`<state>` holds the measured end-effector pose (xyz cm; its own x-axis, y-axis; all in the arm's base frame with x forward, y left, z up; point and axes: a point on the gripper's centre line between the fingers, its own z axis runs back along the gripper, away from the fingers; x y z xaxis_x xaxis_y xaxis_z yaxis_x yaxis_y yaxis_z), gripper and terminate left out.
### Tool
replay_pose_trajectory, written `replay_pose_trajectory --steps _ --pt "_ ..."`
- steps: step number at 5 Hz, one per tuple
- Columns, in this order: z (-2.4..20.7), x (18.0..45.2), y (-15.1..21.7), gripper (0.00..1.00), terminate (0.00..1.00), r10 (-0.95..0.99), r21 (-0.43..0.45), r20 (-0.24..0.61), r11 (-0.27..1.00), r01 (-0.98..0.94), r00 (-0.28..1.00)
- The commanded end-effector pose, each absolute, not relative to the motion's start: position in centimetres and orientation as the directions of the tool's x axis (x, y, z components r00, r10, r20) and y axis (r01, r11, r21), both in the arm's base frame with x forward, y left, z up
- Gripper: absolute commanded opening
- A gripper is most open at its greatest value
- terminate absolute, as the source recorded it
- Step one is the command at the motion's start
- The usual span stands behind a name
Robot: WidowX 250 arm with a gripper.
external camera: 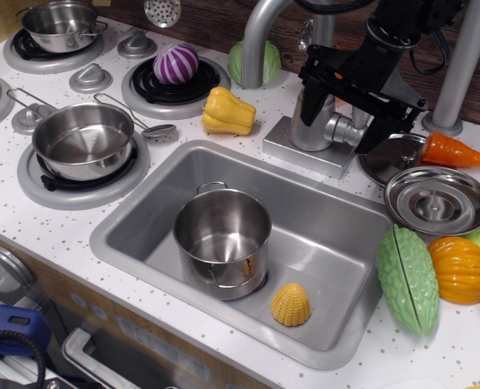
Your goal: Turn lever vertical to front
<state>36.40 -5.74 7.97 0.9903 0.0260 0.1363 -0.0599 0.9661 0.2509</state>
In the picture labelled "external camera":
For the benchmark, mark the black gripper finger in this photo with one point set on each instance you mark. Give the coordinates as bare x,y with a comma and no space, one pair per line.
380,129
315,95

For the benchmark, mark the grey stove knob front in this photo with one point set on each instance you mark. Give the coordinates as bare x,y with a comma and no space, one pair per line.
25,121

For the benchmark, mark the hanging perforated steel ladle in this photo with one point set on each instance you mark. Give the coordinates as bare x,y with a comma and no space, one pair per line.
162,13

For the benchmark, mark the purple striped toy onion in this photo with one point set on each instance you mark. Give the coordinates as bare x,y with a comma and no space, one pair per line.
176,64

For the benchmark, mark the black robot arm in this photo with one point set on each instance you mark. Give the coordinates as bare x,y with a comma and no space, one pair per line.
399,25

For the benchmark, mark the steel pot lid flat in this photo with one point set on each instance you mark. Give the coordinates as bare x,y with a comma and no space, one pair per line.
395,154

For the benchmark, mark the green toy bitter gourd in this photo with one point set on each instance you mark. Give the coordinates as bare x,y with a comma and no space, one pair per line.
407,277

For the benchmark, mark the steel bowl pan rear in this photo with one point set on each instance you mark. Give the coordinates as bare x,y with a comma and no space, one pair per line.
62,26

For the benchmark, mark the steel saucepan on burner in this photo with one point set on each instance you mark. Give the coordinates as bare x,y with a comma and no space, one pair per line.
83,142

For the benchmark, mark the front stove burner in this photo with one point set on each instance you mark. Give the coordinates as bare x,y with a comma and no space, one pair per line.
30,176

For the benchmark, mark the grey oven dial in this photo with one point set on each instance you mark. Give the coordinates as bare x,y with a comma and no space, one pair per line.
14,274

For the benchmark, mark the grey stove knob middle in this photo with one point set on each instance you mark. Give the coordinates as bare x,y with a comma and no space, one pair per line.
91,79

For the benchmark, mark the rear centre stove burner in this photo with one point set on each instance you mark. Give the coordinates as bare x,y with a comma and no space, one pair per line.
144,93

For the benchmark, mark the orange toy pumpkin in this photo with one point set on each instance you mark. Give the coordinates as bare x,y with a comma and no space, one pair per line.
456,261

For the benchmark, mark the steel pot in sink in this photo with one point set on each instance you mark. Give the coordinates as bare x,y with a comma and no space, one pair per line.
222,237

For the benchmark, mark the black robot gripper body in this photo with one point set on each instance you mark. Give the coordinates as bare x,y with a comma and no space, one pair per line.
366,78

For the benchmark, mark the steel pot lid upturned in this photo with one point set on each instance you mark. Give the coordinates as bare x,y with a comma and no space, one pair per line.
434,200

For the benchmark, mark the orange toy carrot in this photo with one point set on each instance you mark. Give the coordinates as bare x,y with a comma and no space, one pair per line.
442,150

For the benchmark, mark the grey stove knob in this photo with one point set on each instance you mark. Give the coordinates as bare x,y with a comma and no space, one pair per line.
25,121
91,79
137,46

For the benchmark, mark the green toy cabbage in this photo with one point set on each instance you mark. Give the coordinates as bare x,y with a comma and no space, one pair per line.
272,63

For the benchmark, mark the yellow toy bell pepper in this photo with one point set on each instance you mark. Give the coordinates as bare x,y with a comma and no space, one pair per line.
226,113

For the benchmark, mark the oven door handle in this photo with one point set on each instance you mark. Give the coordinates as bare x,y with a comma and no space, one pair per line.
73,351

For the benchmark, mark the silver toy faucet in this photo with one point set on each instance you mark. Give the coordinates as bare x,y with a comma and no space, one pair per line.
290,139

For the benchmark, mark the grey sink basin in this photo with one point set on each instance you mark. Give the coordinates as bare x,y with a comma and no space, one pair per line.
322,238

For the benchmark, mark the grey vertical post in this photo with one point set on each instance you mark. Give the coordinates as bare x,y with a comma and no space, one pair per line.
445,117

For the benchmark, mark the grey stove knob rear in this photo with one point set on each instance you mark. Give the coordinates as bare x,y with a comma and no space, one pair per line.
137,46

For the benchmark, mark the yellow toy corn piece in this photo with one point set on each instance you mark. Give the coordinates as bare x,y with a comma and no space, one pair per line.
290,305

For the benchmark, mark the stove burner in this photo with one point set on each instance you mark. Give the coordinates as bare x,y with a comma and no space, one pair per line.
23,54
30,176
144,93

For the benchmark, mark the small steel strainer spoon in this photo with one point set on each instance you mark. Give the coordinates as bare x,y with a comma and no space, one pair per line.
148,132

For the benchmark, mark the blue clamp device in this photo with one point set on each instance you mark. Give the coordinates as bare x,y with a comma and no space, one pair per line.
23,332

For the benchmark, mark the rear left stove burner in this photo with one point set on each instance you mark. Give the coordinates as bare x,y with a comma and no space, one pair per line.
23,54

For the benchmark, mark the silver faucet lever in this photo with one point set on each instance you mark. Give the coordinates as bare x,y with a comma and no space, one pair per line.
341,129

